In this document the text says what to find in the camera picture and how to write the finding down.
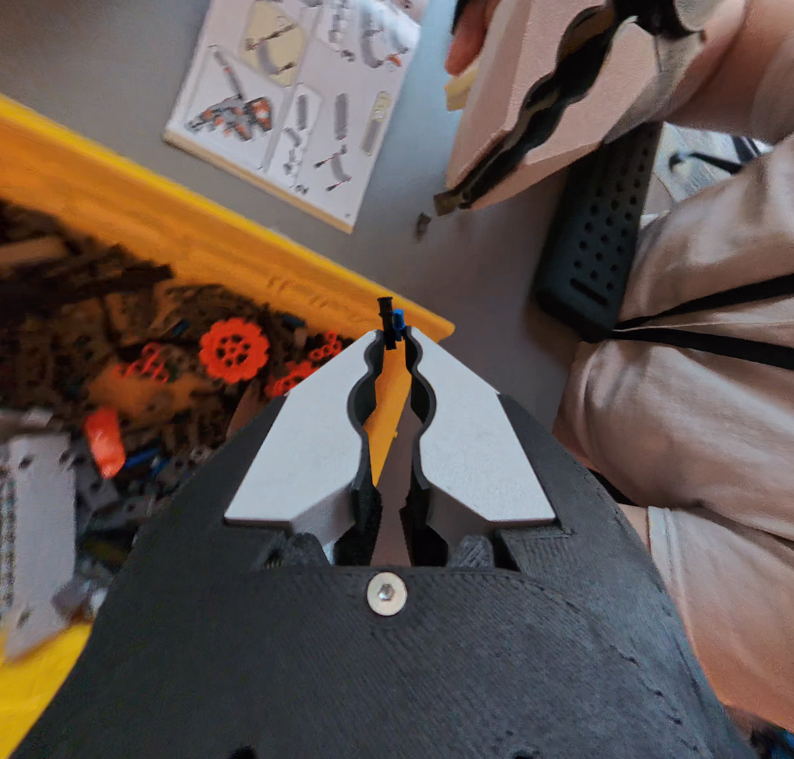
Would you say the orange round connector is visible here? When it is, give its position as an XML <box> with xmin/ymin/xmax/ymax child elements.
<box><xmin>84</xmin><ymin>407</ymin><xmax>127</xmax><ymax>480</ymax></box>

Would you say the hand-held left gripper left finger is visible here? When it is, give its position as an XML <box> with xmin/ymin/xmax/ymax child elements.
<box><xmin>225</xmin><ymin>330</ymin><xmax>388</xmax><ymax>564</ymax></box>

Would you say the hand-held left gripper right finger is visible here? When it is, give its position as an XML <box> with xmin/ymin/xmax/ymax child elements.
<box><xmin>400</xmin><ymin>327</ymin><xmax>556</xmax><ymax>564</ymax></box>

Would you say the orange gear piece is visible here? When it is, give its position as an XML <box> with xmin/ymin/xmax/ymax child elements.
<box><xmin>198</xmin><ymin>319</ymin><xmax>270</xmax><ymax>384</ymax></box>

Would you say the person's blue jeans leg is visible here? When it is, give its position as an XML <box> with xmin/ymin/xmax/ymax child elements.
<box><xmin>747</xmin><ymin>725</ymin><xmax>794</xmax><ymax>759</ymax></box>

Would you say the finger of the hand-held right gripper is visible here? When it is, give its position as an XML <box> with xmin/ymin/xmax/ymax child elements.
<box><xmin>434</xmin><ymin>0</ymin><xmax>621</xmax><ymax>215</ymax></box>
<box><xmin>471</xmin><ymin>18</ymin><xmax>705</xmax><ymax>209</ymax></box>

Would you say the person's beige shirt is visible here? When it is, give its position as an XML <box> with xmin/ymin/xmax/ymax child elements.
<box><xmin>552</xmin><ymin>139</ymin><xmax>794</xmax><ymax>729</ymax></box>

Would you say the person's right hand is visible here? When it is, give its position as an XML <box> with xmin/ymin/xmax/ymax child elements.
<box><xmin>445</xmin><ymin>0</ymin><xmax>511</xmax><ymax>78</ymax></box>

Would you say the building instruction booklet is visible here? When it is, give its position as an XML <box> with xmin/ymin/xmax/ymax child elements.
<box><xmin>163</xmin><ymin>0</ymin><xmax>442</xmax><ymax>234</ymax></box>

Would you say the large grey motor block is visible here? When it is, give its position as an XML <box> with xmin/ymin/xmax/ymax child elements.
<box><xmin>0</xmin><ymin>412</ymin><xmax>78</xmax><ymax>654</ymax></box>

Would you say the pile of building pieces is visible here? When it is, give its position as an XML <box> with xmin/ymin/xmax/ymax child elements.
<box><xmin>0</xmin><ymin>201</ymin><xmax>348</xmax><ymax>654</ymax></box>

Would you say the yellow plastic bin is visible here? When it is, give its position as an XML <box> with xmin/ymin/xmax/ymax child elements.
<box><xmin>0</xmin><ymin>92</ymin><xmax>457</xmax><ymax>741</ymax></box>

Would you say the black chest strap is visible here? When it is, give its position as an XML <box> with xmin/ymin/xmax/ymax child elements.
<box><xmin>611</xmin><ymin>272</ymin><xmax>794</xmax><ymax>372</ymax></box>

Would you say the person's right forearm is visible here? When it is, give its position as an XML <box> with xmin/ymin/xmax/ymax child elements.
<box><xmin>620</xmin><ymin>0</ymin><xmax>794</xmax><ymax>146</ymax></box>

